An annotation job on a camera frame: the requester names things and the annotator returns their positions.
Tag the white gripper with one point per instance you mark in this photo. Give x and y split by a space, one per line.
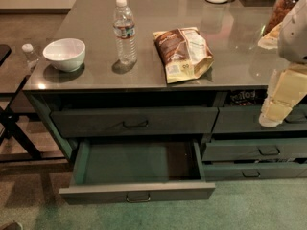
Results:
295 38

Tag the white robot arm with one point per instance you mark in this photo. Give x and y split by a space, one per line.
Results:
292 36

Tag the dark snack bag in drawer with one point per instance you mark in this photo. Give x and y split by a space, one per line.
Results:
246 97

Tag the grey drawer cabinet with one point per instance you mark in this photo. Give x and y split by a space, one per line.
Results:
232 32

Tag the brown snack bag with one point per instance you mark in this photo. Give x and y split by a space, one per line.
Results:
184 52

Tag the plastic jar of snacks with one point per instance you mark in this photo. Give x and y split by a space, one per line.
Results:
279 11

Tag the clear plastic water bottle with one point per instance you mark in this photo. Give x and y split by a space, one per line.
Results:
124 29

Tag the white ceramic bowl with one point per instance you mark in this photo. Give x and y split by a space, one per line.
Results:
65 54

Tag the small clear bottle white cap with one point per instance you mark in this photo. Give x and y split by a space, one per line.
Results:
31 56

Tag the black folding side table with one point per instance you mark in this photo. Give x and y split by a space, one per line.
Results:
9 118

